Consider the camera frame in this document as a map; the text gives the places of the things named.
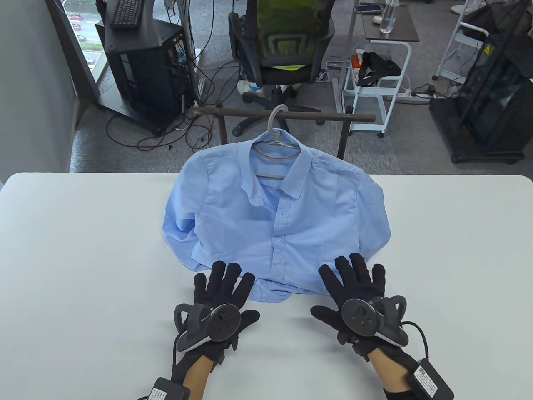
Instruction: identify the brown side table top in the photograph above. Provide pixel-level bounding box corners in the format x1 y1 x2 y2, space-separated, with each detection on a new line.
361 4 420 42

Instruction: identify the white rolling cart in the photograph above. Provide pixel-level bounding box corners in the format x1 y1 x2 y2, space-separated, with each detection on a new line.
341 40 413 139

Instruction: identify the black right wrist sensor box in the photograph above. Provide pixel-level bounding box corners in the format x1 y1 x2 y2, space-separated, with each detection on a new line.
406 358 454 400

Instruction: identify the dark wooden clothes rack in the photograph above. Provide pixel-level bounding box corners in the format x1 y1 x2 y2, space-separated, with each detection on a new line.
188 104 376 161

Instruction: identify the black bag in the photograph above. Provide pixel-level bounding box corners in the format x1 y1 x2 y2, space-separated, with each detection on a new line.
462 2 521 42

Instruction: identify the grey plastic hanger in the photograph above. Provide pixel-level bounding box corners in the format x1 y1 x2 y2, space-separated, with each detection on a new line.
252 104 302 180

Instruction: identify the person's left forearm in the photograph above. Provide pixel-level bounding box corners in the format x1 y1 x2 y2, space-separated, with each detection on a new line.
171 357 214 400

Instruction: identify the black left wrist sensor box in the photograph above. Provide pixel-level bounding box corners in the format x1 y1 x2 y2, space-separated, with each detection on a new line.
148 377 191 400

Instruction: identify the black computer workstation cart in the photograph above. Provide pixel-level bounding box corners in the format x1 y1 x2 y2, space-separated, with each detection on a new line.
95 0 196 136

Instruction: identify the black left hand controller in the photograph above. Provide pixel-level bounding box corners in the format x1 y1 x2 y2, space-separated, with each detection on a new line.
174 303 242 354

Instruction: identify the black hand controller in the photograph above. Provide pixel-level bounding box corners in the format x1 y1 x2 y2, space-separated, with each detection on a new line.
174 303 242 354
341 295 409 347

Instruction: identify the light blue long-sleeve shirt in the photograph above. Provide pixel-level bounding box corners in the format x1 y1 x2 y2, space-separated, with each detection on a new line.
162 129 392 304

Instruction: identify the person's right hand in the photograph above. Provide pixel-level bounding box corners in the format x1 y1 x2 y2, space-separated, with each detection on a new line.
310 253 411 364

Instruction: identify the black left sensor cable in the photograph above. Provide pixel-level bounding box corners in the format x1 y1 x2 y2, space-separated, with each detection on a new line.
170 332 180 379

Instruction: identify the white power strip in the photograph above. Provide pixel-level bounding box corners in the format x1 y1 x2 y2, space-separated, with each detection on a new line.
383 87 431 103

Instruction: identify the black cage cabinet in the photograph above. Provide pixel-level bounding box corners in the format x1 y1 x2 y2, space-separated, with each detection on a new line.
429 0 533 164

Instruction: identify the clear water bottle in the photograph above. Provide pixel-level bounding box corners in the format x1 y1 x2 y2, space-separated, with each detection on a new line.
379 0 399 35

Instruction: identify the person's right forearm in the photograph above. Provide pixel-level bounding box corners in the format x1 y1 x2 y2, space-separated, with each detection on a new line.
369 349 422 400

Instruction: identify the person's left hand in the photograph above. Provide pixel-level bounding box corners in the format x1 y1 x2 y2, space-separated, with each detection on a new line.
173 261 261 368

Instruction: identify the black green mesh office chair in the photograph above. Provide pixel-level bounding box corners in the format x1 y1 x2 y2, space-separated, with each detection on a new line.
227 0 336 153

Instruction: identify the black wrist sensor box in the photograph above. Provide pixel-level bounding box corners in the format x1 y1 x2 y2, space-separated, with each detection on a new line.
148 377 191 400
406 358 454 400

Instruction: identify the black keyboard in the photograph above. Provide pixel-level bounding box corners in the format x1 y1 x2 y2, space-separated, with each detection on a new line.
109 0 144 30

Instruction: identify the black right hand controller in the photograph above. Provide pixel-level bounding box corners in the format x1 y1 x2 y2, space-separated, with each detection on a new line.
341 295 409 347

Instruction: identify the white step rack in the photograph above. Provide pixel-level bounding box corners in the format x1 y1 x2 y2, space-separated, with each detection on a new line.
432 0 490 84

